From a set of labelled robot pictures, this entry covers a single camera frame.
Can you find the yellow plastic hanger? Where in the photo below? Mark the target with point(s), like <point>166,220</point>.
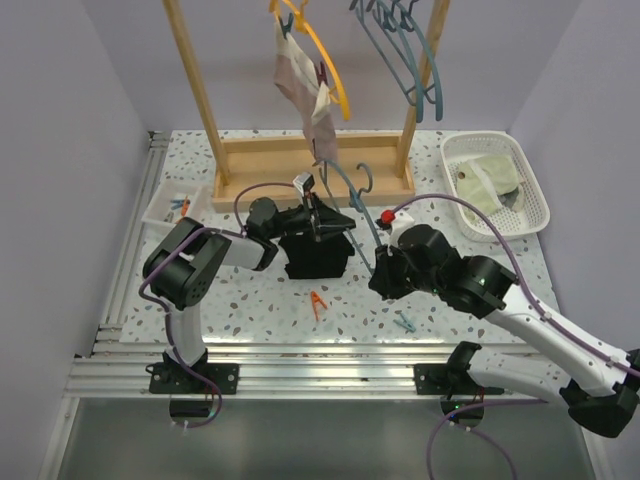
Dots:
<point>336,89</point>

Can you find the pink beige underwear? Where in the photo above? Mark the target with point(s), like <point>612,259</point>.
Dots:
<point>296,78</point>

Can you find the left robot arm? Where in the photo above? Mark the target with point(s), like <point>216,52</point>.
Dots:
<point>183,266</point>

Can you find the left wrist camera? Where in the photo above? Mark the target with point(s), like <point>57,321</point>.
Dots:
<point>304,184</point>

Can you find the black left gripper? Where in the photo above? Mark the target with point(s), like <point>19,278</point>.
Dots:
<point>325,219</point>

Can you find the orange clothespin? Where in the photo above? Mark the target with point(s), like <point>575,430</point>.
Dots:
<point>317,304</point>

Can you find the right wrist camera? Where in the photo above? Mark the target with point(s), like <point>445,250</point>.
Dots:
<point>395,224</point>

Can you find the black underwear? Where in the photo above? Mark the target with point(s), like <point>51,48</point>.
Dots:
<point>311,260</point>

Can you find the purple clothespin on yellow hanger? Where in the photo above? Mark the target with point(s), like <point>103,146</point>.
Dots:
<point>321,74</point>

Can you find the wooden clothes rack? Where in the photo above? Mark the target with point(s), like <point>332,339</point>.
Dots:
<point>247,164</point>

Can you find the white plastic basket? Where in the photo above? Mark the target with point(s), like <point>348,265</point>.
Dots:
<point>460,147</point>

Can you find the small white tray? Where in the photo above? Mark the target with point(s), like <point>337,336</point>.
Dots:
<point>172,201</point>

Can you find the aluminium rail frame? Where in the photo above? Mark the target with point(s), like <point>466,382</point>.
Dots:
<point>354,352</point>

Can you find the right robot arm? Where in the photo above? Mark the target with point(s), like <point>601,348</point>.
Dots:
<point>596,381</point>

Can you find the teal hanger with clips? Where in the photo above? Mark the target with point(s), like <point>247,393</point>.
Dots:
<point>355,196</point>

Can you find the teal hanger middle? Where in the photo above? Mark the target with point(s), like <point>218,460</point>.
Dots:
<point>390,27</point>

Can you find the light teal clothespin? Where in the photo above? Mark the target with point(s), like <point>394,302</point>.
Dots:
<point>403,322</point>

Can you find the teal hanger right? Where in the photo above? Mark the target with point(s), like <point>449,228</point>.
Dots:
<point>430,65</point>

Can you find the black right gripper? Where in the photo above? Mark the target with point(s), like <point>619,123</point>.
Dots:
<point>383,279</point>

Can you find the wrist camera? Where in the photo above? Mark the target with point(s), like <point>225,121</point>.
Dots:
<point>304,184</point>
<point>395,224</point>

